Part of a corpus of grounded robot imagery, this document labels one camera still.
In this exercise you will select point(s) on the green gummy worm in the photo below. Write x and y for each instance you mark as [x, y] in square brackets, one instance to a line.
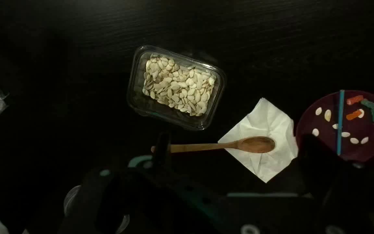
[372, 109]

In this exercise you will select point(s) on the maroon round plate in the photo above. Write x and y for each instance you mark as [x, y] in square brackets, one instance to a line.
[368, 128]

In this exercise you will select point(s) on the pumpkin seeds pile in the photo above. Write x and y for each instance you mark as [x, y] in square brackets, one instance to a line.
[177, 86]

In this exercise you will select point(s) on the orange and white gummy worm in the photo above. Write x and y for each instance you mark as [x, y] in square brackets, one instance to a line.
[353, 115]

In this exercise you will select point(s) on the blue straw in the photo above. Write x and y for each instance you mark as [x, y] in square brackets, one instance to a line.
[340, 121]

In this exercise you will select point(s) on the white paper napkin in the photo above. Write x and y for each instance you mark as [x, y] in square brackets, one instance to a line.
[266, 124]

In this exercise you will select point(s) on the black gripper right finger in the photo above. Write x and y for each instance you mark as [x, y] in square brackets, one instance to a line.
[353, 177]

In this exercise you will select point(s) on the pale pumpkin seed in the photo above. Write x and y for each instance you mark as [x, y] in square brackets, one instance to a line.
[318, 111]
[333, 126]
[345, 134]
[315, 132]
[353, 141]
[363, 139]
[327, 115]

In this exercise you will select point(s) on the clear rounded plastic container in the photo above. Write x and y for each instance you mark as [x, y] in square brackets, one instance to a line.
[70, 199]

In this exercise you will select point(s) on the wooden spoon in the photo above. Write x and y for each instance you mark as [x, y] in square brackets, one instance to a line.
[251, 145]

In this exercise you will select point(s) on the clear rectangular seed container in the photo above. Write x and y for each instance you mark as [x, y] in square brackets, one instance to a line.
[139, 102]

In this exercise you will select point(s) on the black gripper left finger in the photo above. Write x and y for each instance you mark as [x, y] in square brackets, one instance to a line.
[161, 151]

